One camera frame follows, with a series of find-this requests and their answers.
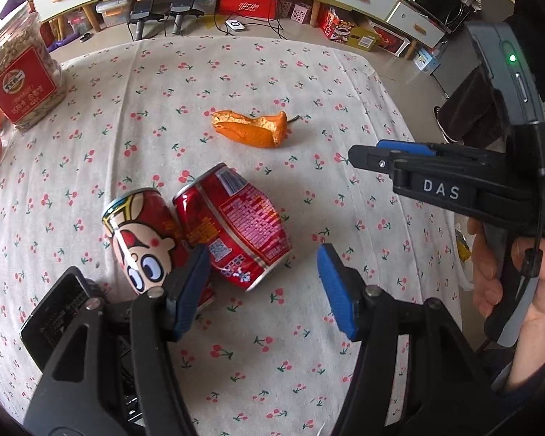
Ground clear plastic storage boxes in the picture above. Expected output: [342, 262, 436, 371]
[95, 0, 132, 28]

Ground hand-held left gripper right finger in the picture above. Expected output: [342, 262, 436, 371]
[317, 243, 498, 436]

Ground black handheld device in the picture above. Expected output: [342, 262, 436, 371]
[168, 0, 205, 35]
[129, 0, 164, 41]

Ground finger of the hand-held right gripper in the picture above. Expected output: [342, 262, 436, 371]
[349, 144, 491, 178]
[376, 140, 491, 161]

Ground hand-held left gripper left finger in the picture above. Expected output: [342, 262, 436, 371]
[23, 243, 212, 436]

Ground black power cable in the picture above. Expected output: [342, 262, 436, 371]
[209, 7, 287, 39]

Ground colourful snack box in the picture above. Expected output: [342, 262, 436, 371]
[322, 6, 357, 41]

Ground person's right forearm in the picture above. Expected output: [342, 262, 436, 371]
[504, 309, 545, 393]

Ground person's right hand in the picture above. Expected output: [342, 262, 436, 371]
[465, 217, 545, 323]

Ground blue white box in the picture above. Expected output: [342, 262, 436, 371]
[412, 45, 438, 71]

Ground red gift box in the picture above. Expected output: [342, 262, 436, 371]
[372, 23, 414, 57]

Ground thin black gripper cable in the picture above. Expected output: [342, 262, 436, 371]
[481, 168, 545, 355]

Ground red drink can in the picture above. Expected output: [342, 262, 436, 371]
[171, 162, 292, 292]

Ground orange peel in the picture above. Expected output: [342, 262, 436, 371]
[210, 110, 300, 150]

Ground clear jar with red label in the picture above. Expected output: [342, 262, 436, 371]
[0, 9, 68, 134]

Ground red cardboard box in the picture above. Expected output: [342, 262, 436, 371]
[218, 0, 282, 19]

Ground yellow cardboard carton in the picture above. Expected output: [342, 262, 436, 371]
[347, 25, 382, 51]

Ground cartoon face drink can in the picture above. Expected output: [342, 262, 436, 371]
[101, 187, 216, 312]

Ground cherry print tablecloth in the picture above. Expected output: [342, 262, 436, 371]
[0, 36, 475, 436]

